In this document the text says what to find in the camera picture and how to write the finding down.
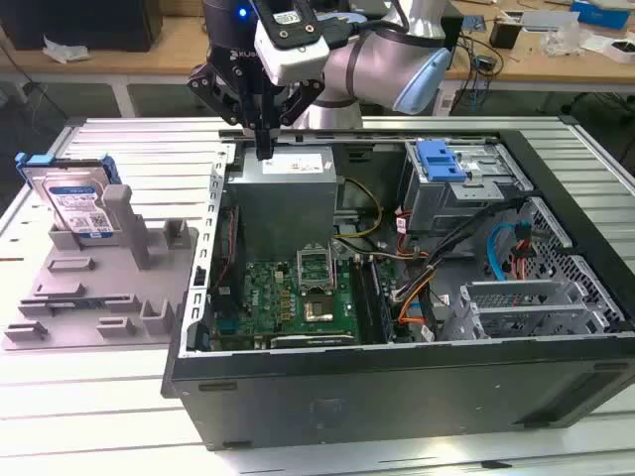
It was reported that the metal disk bay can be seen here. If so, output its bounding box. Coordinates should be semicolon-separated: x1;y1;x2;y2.
441;280;611;343

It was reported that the blue data wire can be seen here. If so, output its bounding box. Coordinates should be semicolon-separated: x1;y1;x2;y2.
487;221;520;283

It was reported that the RAM stick on rack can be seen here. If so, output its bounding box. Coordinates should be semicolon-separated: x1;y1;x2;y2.
33;296;135;306

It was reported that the black open container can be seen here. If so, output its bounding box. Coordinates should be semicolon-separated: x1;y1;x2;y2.
488;17;525;51

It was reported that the white box black insert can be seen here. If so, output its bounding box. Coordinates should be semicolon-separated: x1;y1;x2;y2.
579;34;635;64

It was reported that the black computer tower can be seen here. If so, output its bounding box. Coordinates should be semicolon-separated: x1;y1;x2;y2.
0;0;165;54

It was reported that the CPU socket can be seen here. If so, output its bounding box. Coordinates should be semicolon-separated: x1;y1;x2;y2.
301;292;339;324

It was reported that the metal socket cover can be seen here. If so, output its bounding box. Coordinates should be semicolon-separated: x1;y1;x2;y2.
295;242;339;295

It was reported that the white crumpled paper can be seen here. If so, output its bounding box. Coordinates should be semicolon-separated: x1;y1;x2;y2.
42;33;93;65

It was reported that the red orange yellow power wire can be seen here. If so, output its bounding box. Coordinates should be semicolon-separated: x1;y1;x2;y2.
513;220;536;283

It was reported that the grey power supply unit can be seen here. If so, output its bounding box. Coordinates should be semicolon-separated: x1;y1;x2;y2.
225;146;344;250

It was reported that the blue plastic latch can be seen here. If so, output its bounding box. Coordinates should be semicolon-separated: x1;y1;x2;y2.
416;141;468;182

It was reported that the hard disk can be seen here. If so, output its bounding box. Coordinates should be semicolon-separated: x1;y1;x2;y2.
14;152;123;247

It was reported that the black graphics card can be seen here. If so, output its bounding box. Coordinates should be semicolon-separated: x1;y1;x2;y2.
270;330;359;349

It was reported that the RAM stick in slot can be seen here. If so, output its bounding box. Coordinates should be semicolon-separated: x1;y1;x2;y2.
367;257;399;343

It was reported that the black square box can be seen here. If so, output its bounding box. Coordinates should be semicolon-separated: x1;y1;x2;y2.
440;17;465;51

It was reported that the wooden workbench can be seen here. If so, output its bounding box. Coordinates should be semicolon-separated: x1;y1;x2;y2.
0;0;635;118

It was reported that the clear plastic bag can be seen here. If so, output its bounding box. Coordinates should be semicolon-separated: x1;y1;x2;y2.
539;19;596;57

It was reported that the yellow black wire bundle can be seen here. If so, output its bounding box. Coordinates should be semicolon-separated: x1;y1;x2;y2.
332;176;386;249

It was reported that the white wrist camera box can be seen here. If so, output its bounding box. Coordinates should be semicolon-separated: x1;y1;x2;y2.
253;19;332;86

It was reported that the green motherboard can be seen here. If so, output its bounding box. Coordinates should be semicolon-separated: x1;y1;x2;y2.
210;255;398;351

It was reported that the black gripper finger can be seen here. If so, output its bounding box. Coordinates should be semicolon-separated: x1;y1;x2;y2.
187;63;267;160
266;81;324;161

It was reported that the black PC case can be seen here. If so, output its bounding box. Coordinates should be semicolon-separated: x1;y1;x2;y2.
161;127;635;452

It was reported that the metal drive cage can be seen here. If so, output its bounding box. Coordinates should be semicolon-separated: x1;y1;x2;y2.
401;138;536;240

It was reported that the black cable bundle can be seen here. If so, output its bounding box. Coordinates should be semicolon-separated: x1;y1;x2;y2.
394;195;535;343

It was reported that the grey plastic parts rack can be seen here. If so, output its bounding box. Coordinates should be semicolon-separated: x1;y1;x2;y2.
2;183;200;352

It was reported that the orange wire bundle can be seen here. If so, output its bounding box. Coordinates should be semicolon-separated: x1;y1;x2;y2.
395;272;434;326

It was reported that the black case fan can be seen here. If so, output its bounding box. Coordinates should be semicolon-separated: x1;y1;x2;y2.
211;202;245;301

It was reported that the blue cardboard box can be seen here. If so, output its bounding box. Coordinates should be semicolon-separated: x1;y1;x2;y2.
569;0;631;32

